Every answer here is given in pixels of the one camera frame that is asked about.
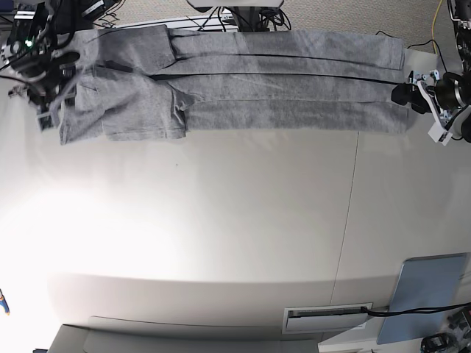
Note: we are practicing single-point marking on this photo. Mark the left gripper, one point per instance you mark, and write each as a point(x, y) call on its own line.
point(446, 100)

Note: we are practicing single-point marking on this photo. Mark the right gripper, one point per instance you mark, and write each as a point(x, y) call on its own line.
point(50, 94)

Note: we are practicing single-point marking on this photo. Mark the grey T-shirt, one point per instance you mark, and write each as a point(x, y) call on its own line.
point(153, 83)

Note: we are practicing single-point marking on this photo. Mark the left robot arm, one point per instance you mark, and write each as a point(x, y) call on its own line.
point(459, 12)

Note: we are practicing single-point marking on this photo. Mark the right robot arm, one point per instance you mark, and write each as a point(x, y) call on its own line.
point(34, 56)

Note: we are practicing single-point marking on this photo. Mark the central stand column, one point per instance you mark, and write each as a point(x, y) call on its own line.
point(248, 19)

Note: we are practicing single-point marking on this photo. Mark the blue-grey board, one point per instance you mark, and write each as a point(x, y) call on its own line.
point(423, 282)

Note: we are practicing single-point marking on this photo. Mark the orange blue tool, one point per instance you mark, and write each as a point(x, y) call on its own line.
point(4, 304)

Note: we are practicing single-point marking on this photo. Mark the black teal tool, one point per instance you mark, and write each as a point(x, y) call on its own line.
point(441, 342)

